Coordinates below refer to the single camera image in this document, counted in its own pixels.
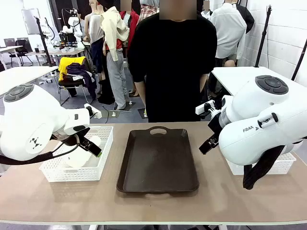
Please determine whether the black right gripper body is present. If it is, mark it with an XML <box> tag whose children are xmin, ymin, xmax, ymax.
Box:
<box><xmin>207</xmin><ymin>112</ymin><xmax>225</xmax><ymax>140</ymax></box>

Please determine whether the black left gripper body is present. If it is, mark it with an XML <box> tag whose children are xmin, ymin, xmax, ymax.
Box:
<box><xmin>54</xmin><ymin>128</ymin><xmax>91</xmax><ymax>147</ymax></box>

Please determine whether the translucent white conical flask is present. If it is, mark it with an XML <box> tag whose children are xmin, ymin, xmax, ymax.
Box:
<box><xmin>62</xmin><ymin>135</ymin><xmax>103</xmax><ymax>168</ymax></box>

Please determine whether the person's left forearm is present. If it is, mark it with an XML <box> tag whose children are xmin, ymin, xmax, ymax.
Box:
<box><xmin>200</xmin><ymin>73</ymin><xmax>208</xmax><ymax>93</ymax></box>

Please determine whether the white perforated plastic basket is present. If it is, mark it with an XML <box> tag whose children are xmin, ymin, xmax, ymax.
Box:
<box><xmin>39</xmin><ymin>126</ymin><xmax>114</xmax><ymax>183</ymax></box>

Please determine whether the dark brown plastic tray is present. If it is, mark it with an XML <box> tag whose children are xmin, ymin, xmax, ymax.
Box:
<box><xmin>116</xmin><ymin>126</ymin><xmax>200</xmax><ymax>194</ymax></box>

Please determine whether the black metal chair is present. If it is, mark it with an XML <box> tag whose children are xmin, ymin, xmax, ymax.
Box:
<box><xmin>59</xmin><ymin>56</ymin><xmax>96</xmax><ymax>106</ymax></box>

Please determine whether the dark purple garment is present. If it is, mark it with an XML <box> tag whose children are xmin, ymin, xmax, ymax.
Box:
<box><xmin>66</xmin><ymin>62</ymin><xmax>98</xmax><ymax>100</ymax></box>

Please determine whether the person in black sweater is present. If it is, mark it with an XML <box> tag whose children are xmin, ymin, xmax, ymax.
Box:
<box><xmin>127</xmin><ymin>11</ymin><xmax>218</xmax><ymax>123</ymax></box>

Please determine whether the yellow garment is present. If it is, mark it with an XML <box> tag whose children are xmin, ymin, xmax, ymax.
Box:
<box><xmin>58</xmin><ymin>57</ymin><xmax>86</xmax><ymax>82</ymax></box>

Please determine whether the white perforated basket with label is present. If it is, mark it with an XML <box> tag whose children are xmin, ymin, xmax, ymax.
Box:
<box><xmin>225</xmin><ymin>152</ymin><xmax>297</xmax><ymax>175</ymax></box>

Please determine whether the mannequin with white shirt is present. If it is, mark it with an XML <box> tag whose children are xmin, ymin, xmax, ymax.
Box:
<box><xmin>210</xmin><ymin>2</ymin><xmax>248</xmax><ymax>60</ymax></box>

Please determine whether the black tripod stand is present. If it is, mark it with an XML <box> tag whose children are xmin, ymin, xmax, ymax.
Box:
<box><xmin>254</xmin><ymin>4</ymin><xmax>273</xmax><ymax>68</ymax></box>
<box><xmin>33</xmin><ymin>16</ymin><xmax>57</xmax><ymax>67</ymax></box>

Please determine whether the black office chair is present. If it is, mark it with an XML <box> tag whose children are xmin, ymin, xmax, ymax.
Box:
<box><xmin>9</xmin><ymin>39</ymin><xmax>34</xmax><ymax>67</ymax></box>

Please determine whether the black slanted pole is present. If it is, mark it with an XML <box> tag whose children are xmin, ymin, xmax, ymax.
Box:
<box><xmin>291</xmin><ymin>38</ymin><xmax>307</xmax><ymax>81</ymax></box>

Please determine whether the mannequin with white tank top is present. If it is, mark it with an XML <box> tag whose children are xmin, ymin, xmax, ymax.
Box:
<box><xmin>83</xmin><ymin>0</ymin><xmax>106</xmax><ymax>81</ymax></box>

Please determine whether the white background desk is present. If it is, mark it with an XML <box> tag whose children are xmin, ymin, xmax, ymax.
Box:
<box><xmin>0</xmin><ymin>45</ymin><xmax>24</xmax><ymax>64</ymax></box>

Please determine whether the black jacket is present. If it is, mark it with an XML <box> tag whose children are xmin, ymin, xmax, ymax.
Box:
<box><xmin>236</xmin><ymin>3</ymin><xmax>255</xmax><ymax>34</ymax></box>

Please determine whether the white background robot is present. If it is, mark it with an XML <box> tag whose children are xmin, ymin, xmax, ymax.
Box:
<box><xmin>61</xmin><ymin>8</ymin><xmax>83</xmax><ymax>43</ymax></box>

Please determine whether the mannequin with cream jacket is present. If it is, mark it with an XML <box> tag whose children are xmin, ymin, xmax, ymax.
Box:
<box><xmin>99</xmin><ymin>0</ymin><xmax>131</xmax><ymax>111</ymax></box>

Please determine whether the whiteboard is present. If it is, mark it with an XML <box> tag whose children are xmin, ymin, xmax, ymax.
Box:
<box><xmin>21</xmin><ymin>8</ymin><xmax>41</xmax><ymax>35</ymax></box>

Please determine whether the person in red jacket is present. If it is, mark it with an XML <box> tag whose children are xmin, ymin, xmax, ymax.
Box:
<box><xmin>119</xmin><ymin>0</ymin><xmax>140</xmax><ymax>58</ymax></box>

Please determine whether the plaid shirt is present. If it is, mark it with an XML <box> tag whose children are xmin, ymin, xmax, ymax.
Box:
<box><xmin>139</xmin><ymin>3</ymin><xmax>160</xmax><ymax>22</ymax></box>

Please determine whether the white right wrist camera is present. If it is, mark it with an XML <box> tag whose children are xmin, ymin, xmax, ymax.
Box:
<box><xmin>195</xmin><ymin>100</ymin><xmax>220</xmax><ymax>118</ymax></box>

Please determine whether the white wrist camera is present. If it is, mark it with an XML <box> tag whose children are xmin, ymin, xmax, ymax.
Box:
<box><xmin>195</xmin><ymin>100</ymin><xmax>220</xmax><ymax>118</ymax></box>
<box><xmin>83</xmin><ymin>103</ymin><xmax>103</xmax><ymax>119</ymax></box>

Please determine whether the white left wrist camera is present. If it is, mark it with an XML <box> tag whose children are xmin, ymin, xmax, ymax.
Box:
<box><xmin>83</xmin><ymin>103</ymin><xmax>103</xmax><ymax>119</ymax></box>

